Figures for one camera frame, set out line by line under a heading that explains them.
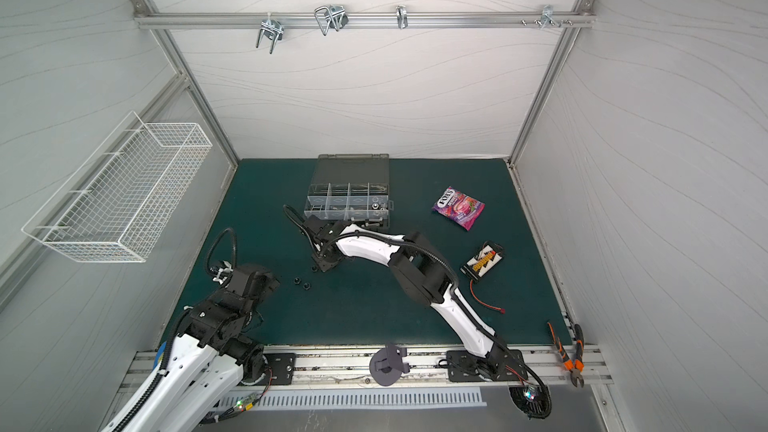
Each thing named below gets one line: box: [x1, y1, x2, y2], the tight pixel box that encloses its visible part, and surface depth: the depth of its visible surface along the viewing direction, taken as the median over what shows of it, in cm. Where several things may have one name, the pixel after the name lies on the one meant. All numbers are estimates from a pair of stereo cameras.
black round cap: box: [369, 344, 411, 387], surface depth 75 cm
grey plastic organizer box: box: [304, 153, 394, 231], surface depth 110 cm
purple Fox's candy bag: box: [432, 186, 486, 231], surface depth 106 cm
